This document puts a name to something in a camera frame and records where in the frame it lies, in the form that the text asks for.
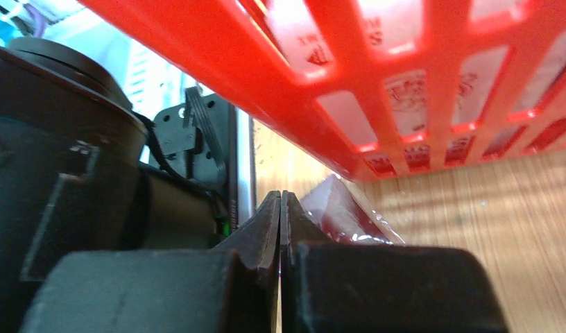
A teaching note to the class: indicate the dark red snack packet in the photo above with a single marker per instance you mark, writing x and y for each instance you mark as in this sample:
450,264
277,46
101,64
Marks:
342,211

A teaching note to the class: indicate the red plastic shopping basket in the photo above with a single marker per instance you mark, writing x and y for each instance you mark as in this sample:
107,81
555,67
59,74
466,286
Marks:
340,114

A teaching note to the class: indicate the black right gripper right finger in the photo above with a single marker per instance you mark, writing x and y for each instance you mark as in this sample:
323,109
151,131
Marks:
333,287

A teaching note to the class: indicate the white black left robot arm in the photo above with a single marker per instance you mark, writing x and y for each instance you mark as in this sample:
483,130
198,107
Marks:
80,171

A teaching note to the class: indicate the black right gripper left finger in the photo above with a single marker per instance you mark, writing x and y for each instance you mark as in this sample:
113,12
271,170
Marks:
229,288

